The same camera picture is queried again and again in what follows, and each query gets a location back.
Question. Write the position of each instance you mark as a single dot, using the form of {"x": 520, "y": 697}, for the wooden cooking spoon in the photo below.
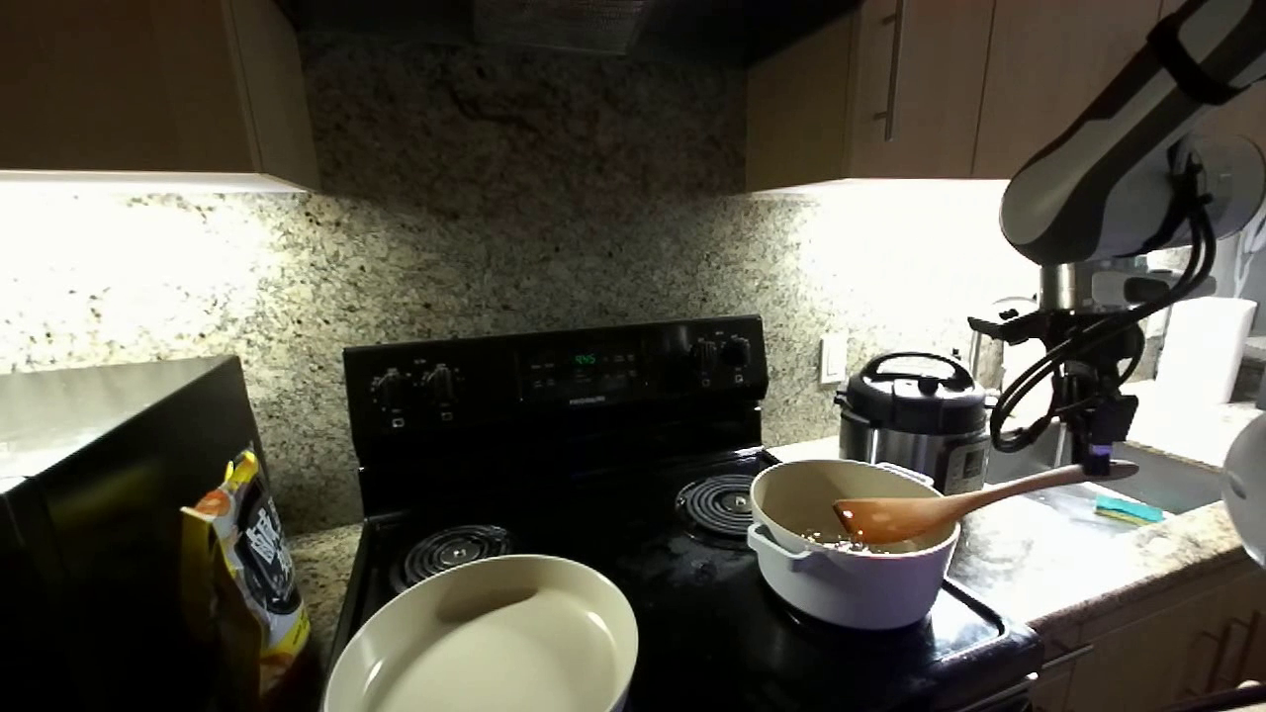
{"x": 910, "y": 515}

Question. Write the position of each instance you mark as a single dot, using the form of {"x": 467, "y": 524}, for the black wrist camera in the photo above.
{"x": 1013, "y": 326}

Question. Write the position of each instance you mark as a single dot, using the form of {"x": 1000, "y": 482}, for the wooden cabinet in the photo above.
{"x": 1162, "y": 633}
{"x": 950, "y": 82}
{"x": 132, "y": 82}

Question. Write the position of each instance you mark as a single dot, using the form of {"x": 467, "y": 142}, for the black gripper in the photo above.
{"x": 1096, "y": 378}

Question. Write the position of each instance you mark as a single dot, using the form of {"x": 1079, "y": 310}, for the yellow black snack bag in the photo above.
{"x": 260, "y": 567}

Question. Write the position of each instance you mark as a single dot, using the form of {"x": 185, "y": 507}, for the white paper towel roll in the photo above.
{"x": 1208, "y": 350}

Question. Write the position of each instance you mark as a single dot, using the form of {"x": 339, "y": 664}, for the steel kitchen sink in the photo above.
{"x": 1172, "y": 475}

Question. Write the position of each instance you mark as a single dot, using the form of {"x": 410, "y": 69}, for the wooden upper cabinet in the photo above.
{"x": 132, "y": 82}
{"x": 950, "y": 82}

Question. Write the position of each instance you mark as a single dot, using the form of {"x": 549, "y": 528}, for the wooden lower cabinet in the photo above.
{"x": 1162, "y": 633}

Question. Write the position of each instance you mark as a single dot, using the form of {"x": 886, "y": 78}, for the white wall outlet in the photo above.
{"x": 831, "y": 359}

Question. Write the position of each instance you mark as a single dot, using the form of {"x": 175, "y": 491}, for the white shallow pan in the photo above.
{"x": 501, "y": 647}

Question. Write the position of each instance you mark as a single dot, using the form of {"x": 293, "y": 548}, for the black electric stove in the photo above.
{"x": 567, "y": 420}

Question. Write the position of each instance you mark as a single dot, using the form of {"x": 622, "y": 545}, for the dark range hood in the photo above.
{"x": 554, "y": 24}

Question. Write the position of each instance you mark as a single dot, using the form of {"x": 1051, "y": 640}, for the silver black pressure cooker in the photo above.
{"x": 914, "y": 420}

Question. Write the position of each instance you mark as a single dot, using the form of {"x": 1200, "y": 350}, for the black microwave oven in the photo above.
{"x": 94, "y": 556}

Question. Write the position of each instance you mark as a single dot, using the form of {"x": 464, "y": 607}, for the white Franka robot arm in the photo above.
{"x": 1108, "y": 173}

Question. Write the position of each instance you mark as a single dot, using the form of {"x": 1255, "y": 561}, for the green sponge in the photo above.
{"x": 1130, "y": 512}

